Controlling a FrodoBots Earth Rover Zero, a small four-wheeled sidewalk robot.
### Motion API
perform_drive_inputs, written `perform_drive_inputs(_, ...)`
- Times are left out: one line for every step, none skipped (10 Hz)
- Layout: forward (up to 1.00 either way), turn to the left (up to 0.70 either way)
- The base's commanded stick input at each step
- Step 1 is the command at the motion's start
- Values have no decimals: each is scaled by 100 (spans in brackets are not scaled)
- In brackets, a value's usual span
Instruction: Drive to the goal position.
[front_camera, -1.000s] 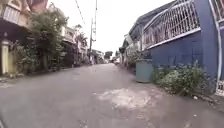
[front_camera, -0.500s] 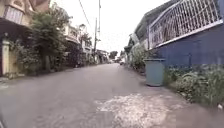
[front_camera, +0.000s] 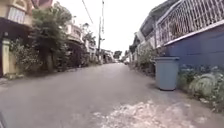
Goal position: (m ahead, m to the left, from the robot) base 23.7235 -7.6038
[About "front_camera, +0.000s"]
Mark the utility pole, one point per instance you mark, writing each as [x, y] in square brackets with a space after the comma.
[99, 36]

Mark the grey asphalt road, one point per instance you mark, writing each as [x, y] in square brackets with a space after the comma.
[83, 96]

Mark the row of houses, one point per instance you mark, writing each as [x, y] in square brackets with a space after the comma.
[83, 45]
[143, 36]

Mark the leafy tree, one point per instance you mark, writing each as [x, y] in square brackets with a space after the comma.
[50, 30]

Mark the blue wall with white railing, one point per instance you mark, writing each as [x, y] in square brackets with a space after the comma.
[196, 33]

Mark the green bush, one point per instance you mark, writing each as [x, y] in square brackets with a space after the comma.
[203, 83]

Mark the yellow and red house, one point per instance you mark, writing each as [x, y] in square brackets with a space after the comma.
[15, 33]

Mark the grey-blue bin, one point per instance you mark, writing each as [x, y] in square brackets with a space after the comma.
[166, 73]

